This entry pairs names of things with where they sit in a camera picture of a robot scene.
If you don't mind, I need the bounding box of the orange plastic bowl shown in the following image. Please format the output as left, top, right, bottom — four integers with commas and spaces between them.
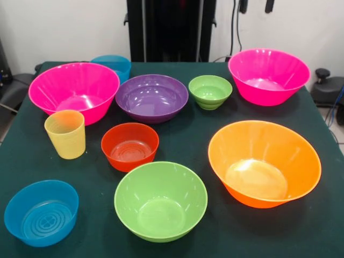
207, 120, 323, 209

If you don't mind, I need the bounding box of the red plastic bowl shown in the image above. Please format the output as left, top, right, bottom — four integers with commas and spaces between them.
101, 122, 160, 173

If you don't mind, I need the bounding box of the purple plastic bowl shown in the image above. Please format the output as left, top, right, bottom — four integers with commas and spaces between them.
115, 74, 189, 125

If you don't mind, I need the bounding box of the large green plastic bowl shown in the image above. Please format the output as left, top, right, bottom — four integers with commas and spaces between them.
113, 161, 209, 243

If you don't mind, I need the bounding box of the blue plastic bowl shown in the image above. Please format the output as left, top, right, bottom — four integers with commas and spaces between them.
4, 180, 80, 248
90, 55, 132, 85

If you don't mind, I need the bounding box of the black stand base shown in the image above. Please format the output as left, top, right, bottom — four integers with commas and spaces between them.
0, 40, 37, 113
311, 68, 344, 108

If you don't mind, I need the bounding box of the dark green table cloth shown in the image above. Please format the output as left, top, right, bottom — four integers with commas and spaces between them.
0, 61, 344, 258

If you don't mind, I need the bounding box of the yellow plastic cup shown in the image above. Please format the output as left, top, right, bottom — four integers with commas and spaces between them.
44, 109, 87, 160

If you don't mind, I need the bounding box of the small green plastic bowl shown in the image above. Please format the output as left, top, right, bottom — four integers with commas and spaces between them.
188, 75, 233, 111

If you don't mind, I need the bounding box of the pink plastic bowl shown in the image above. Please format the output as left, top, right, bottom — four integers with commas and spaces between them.
28, 62, 121, 126
227, 48, 311, 107

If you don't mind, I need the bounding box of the black wall cable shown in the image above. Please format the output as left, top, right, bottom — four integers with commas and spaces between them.
230, 0, 243, 61

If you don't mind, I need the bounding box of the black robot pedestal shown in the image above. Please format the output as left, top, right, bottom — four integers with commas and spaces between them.
124, 0, 217, 63

